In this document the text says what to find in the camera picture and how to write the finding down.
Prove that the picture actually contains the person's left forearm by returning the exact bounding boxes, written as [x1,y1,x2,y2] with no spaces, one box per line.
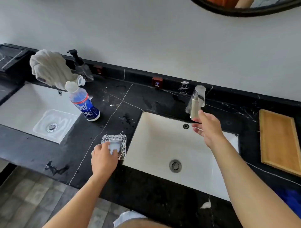
[43,171,116,228]

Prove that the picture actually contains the brushed metal faucet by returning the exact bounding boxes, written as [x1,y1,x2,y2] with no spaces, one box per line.
[190,95,205,119]

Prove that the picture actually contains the person's white shorts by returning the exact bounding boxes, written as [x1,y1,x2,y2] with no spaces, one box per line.
[113,210,148,228]

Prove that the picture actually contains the person's right hand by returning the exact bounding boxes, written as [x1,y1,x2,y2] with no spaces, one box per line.
[191,110,225,149]

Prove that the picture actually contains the black stone tray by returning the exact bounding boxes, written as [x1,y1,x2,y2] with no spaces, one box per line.
[0,45,31,74]

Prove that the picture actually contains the square glass ashtray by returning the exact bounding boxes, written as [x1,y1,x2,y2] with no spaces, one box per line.
[101,134,127,161]

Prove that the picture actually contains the person's leg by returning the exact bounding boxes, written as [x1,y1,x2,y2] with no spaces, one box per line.
[117,218,171,228]

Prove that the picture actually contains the person's right forearm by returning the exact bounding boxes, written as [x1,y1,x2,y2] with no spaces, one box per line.
[210,135,301,228]

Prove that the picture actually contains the clear drinking glass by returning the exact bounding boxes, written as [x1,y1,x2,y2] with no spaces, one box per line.
[185,85,207,114]

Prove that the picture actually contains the blue cleaner bottle white cap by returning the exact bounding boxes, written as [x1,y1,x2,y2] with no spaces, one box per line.
[64,75,101,122]

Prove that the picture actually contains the person's left hand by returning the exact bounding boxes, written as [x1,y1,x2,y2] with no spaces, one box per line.
[91,142,119,176]

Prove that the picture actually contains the white rectangular sink basin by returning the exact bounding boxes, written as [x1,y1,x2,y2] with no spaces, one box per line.
[123,111,239,202]
[0,82,83,144]

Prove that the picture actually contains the wooden tray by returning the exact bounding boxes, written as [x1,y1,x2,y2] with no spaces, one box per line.
[259,109,301,177]

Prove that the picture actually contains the dark soap pump bottle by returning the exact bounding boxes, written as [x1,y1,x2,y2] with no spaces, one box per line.
[67,49,94,83]

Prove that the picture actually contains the white crumpled cloth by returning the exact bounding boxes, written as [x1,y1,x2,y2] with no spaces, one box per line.
[29,49,79,91]

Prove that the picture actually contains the blue cloth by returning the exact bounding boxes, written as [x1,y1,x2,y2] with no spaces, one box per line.
[275,188,301,218]

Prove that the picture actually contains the dark metal sink drain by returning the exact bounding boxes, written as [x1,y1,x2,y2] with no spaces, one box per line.
[169,159,182,174]

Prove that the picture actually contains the round mirror black frame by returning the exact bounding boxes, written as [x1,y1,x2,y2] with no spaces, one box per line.
[190,0,301,17]

